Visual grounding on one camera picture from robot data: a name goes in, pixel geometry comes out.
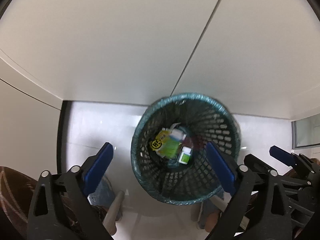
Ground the white green label pill bottle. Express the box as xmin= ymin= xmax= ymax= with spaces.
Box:
xmin=178 ymin=146 xmax=192 ymax=165

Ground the yellow snack wrapper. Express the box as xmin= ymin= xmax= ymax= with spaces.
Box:
xmin=149 ymin=128 xmax=171 ymax=158

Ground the teal mesh trash bin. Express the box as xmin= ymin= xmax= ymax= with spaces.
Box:
xmin=131 ymin=93 xmax=241 ymax=205

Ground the green white medicine box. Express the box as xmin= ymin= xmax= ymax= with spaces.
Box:
xmin=158 ymin=128 xmax=187 ymax=159

